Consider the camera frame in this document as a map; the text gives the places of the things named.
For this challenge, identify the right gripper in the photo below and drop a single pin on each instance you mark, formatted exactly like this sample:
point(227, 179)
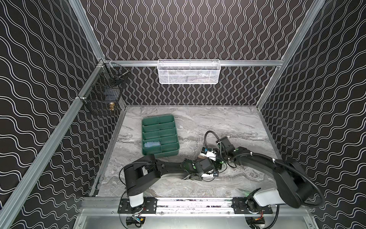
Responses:
point(217, 147)

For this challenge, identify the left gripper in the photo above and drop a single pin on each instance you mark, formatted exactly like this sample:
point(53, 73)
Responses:
point(206, 166)

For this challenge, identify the green compartment tray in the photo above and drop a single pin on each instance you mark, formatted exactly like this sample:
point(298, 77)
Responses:
point(160, 128)

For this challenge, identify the blue orange striped sock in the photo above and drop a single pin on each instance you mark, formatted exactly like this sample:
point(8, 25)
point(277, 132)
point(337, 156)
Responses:
point(152, 144)

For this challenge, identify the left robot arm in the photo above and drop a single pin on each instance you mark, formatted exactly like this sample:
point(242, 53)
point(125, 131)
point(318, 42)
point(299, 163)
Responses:
point(141, 174)

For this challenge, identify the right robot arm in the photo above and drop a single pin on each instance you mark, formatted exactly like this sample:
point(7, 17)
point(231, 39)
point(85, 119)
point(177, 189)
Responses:
point(292, 187)

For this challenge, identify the small brass object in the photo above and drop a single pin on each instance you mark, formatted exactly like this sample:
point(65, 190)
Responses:
point(111, 106)

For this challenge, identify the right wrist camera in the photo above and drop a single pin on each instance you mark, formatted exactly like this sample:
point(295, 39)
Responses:
point(205, 153)

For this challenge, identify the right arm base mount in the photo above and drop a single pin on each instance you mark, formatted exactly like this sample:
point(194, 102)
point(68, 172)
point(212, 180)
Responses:
point(248, 206)

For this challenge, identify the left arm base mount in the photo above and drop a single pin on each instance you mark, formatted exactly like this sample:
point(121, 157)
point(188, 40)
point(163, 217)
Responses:
point(148, 207)

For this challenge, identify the white wire basket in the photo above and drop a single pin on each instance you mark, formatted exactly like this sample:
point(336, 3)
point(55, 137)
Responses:
point(188, 72)

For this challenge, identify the aluminium front rail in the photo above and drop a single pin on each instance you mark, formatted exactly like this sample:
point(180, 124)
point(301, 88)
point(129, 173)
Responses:
point(171, 207)

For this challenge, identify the black wire basket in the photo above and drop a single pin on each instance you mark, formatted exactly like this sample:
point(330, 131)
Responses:
point(107, 87)

